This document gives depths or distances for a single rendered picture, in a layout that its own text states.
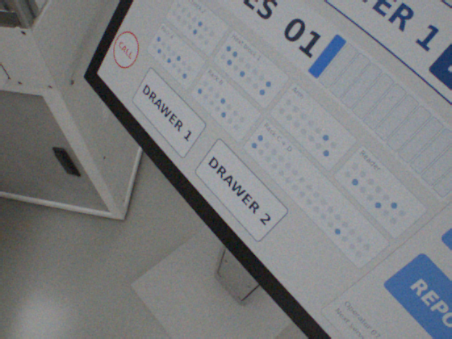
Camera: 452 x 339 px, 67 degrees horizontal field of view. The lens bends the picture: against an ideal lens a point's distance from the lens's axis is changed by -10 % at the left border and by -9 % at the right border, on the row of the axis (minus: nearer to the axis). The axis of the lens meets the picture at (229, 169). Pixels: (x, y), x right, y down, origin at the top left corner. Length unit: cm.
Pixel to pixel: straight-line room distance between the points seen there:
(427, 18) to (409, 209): 14
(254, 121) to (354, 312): 19
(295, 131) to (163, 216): 112
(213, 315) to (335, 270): 98
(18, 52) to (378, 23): 53
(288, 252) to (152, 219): 109
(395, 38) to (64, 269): 130
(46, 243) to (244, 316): 76
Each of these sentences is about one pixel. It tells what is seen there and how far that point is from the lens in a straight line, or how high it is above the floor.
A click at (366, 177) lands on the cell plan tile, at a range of 30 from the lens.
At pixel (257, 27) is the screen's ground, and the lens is 33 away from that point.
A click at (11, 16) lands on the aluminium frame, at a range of 60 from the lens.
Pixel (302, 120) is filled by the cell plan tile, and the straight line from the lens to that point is 31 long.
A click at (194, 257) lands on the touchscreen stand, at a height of 4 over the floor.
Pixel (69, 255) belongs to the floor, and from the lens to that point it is 142.
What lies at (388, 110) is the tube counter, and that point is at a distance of 29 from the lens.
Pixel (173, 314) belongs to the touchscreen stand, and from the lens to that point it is 129.
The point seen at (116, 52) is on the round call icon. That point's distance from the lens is 44.
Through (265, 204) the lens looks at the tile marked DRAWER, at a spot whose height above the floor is 101.
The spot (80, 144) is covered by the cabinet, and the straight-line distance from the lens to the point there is 87.
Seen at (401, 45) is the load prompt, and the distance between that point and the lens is 29.
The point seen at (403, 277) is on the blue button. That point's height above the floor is 105.
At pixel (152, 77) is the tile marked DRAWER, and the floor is 102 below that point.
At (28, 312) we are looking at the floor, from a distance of 144.
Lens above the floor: 132
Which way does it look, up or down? 63 degrees down
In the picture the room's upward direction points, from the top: 11 degrees clockwise
